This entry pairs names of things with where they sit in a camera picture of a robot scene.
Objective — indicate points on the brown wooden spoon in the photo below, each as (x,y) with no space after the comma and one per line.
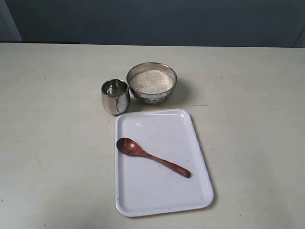
(130,147)

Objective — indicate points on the steel bowl with rice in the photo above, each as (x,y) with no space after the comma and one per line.
(151,98)

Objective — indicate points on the small steel cup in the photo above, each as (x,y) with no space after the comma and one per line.
(115,96)

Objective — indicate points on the white rectangular plastic tray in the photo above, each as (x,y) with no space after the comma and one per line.
(145,187)

